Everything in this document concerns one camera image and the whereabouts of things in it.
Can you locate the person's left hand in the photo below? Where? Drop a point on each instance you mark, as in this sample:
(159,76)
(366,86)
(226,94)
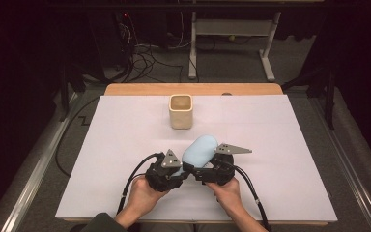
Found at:
(143,198)

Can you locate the yellow-green ball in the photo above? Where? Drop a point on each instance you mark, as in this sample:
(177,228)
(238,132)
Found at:
(232,37)

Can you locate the black metal stand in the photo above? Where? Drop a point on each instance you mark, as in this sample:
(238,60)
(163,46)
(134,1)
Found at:
(330,106)

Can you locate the beige square cup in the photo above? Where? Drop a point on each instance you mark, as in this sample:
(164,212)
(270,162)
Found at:
(180,121)

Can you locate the white metal desk frame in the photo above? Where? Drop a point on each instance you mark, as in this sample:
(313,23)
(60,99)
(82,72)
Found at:
(232,27)

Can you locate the person's right hand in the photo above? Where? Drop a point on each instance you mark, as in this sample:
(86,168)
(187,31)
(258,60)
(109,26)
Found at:
(230,196)

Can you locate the aluminium floor rail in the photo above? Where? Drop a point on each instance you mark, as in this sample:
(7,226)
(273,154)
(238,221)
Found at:
(22,206)
(360,199)

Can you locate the black computer case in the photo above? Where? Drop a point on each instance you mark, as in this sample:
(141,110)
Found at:
(109,38)

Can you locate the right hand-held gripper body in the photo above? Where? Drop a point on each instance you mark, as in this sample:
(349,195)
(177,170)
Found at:
(220,172)

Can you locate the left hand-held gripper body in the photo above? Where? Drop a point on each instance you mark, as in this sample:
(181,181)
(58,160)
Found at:
(162,179)

